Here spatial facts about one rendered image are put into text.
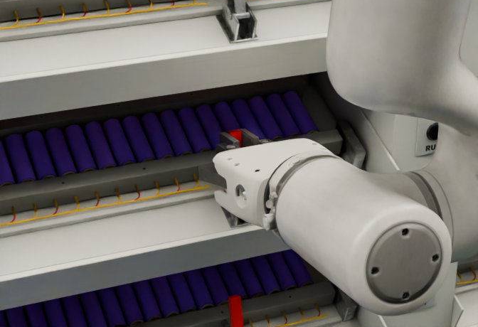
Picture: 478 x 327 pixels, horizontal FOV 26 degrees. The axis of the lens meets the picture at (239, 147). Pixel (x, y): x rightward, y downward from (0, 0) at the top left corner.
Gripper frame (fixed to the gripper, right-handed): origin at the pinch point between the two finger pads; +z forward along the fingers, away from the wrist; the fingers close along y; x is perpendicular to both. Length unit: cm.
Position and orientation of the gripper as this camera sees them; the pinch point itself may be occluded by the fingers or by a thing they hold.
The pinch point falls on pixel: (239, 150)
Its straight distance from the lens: 100.4
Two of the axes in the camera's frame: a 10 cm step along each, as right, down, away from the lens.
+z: -3.6, -2.5, 9.0
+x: -0.6, -9.5, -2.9
